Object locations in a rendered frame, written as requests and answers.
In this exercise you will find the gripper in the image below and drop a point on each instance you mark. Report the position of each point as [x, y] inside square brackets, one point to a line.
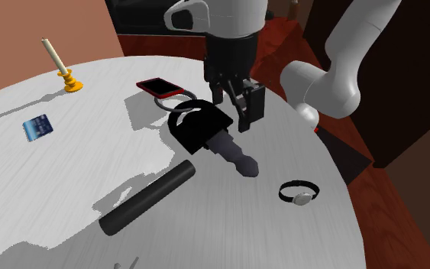
[231, 56]

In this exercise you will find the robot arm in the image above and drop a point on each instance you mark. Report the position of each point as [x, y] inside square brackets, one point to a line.
[348, 48]

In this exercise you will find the red phone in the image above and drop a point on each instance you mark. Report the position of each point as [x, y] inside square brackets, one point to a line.
[160, 87]

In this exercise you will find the black wristwatch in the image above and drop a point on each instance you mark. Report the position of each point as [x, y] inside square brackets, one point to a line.
[301, 197]

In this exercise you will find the round white table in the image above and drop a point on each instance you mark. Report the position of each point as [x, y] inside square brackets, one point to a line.
[237, 227]

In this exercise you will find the black furniture piece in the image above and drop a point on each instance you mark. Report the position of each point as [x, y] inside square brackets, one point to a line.
[136, 16]

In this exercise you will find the black cylinder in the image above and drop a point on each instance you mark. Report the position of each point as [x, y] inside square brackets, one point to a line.
[147, 197]

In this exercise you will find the cream candle in yellow holder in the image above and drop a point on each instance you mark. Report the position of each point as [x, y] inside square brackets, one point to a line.
[67, 76]

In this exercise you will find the dark brown cabinet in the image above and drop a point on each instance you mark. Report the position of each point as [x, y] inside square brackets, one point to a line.
[408, 93]

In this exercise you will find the blue card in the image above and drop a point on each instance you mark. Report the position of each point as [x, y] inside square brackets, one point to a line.
[37, 127]

